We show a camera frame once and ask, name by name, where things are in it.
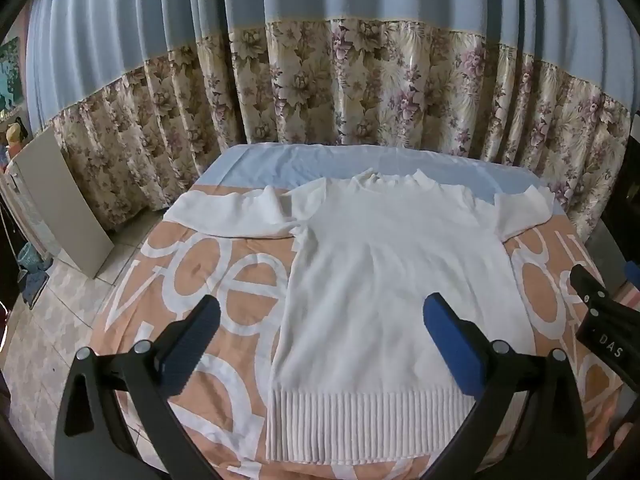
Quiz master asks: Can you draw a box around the white knit sweater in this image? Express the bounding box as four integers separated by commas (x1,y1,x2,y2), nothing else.
166,171,554,465

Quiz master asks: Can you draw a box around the blue floor mat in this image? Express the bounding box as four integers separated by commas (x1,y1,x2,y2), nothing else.
17,243,53,309

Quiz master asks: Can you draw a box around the leaning white board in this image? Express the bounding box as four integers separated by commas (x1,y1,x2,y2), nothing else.
6,128,114,278

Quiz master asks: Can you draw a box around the blue floral curtain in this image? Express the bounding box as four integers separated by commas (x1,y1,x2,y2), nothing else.
26,0,639,237

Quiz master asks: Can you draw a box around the wall picture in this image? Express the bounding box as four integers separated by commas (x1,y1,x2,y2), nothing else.
0,37,24,114

